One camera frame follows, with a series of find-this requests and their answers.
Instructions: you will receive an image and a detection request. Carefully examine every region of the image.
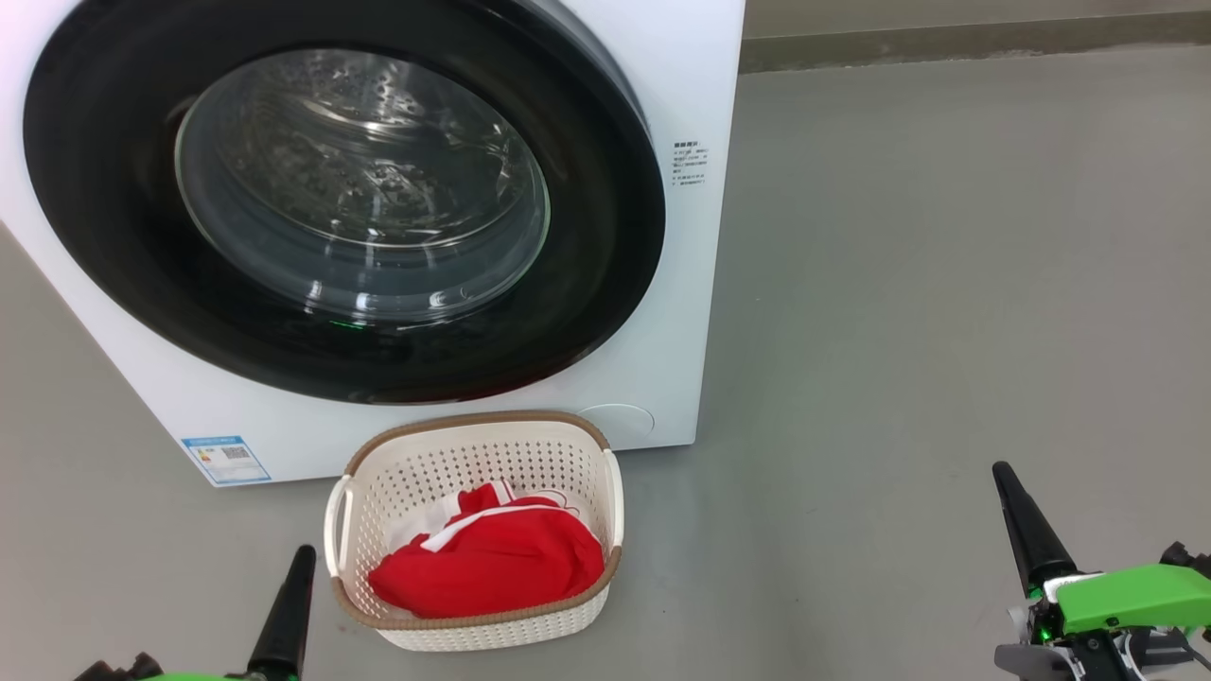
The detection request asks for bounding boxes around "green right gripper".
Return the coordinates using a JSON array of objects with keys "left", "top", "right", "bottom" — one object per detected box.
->
[{"left": 992, "top": 462, "right": 1211, "bottom": 681}]

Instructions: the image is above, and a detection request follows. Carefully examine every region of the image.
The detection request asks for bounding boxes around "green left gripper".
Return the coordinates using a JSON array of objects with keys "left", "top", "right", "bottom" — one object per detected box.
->
[{"left": 74, "top": 545, "right": 318, "bottom": 681}]

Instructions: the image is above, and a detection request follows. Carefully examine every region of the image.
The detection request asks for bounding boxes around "red and white garment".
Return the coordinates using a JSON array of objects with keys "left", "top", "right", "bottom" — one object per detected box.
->
[{"left": 367, "top": 480, "right": 606, "bottom": 620}]

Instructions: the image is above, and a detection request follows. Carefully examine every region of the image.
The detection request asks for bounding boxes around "black glass washing machine door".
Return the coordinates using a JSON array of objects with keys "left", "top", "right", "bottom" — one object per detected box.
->
[{"left": 23, "top": 0, "right": 667, "bottom": 405}]

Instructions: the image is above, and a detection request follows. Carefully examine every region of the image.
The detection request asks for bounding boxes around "cream perforated basket brown rim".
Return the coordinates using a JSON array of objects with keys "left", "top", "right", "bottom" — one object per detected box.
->
[{"left": 324, "top": 410, "right": 625, "bottom": 652}]

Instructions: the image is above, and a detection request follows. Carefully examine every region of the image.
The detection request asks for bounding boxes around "white front-load washing machine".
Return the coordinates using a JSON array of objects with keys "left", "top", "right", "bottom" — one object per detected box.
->
[{"left": 0, "top": 0, "right": 746, "bottom": 487}]

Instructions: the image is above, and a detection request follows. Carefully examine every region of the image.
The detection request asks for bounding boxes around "stainless steel washing machine drum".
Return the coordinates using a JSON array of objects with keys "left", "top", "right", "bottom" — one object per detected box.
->
[{"left": 175, "top": 49, "right": 552, "bottom": 324}]

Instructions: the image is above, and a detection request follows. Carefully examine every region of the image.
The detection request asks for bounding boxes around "blue energy label sticker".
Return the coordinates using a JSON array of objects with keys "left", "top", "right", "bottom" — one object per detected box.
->
[{"left": 182, "top": 435, "right": 272, "bottom": 486}]

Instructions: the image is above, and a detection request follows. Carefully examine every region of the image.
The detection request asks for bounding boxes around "round white filter cover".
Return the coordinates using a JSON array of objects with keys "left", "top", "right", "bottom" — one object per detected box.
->
[{"left": 577, "top": 404, "right": 656, "bottom": 445}]

